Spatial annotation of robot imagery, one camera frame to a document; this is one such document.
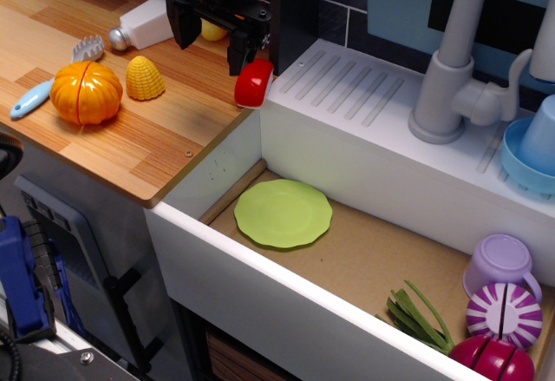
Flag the black oven door handle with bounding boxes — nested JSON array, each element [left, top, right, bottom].
[[102, 268, 164, 373]]

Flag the purple plastic mug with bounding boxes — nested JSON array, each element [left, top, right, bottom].
[[462, 233, 543, 303]]

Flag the blue clamp device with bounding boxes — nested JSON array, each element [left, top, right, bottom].
[[1, 216, 86, 343]]

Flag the light green plastic plate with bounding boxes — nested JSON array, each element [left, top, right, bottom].
[[233, 179, 333, 249]]

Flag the green felt onion leaves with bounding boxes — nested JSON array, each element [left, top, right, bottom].
[[386, 280, 455, 356]]

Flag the white toy sink unit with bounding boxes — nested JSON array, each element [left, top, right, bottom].
[[146, 40, 554, 380]]

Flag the light blue plastic cup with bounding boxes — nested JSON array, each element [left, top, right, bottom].
[[517, 95, 555, 176]]

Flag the purple white striped toy vegetable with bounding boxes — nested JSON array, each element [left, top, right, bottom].
[[466, 283, 543, 350]]

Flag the red and white toy sushi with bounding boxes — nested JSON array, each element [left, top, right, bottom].
[[234, 58, 274, 109]]

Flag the wooden drawer basket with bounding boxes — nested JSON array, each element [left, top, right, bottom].
[[206, 330, 298, 381]]

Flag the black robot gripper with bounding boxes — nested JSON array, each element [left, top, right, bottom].
[[166, 0, 271, 76]]

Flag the grey oven door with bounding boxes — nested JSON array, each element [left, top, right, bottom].
[[15, 174, 164, 366]]

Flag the blue plastic bowl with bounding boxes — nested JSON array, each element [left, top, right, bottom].
[[500, 117, 554, 195]]

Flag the orange toy pumpkin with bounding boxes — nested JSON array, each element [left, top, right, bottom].
[[49, 61, 123, 125]]

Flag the magenta toy radish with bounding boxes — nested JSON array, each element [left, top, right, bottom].
[[448, 335, 536, 381]]

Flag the grey toy faucet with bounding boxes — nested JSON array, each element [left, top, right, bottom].
[[408, 0, 554, 144]]

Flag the white salt shaker bottle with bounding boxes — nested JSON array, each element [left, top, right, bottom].
[[108, 0, 173, 51]]

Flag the yellow toy lemon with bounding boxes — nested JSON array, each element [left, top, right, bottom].
[[201, 19, 227, 42]]

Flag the yellow toy corn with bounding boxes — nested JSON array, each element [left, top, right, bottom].
[[126, 56, 166, 101]]

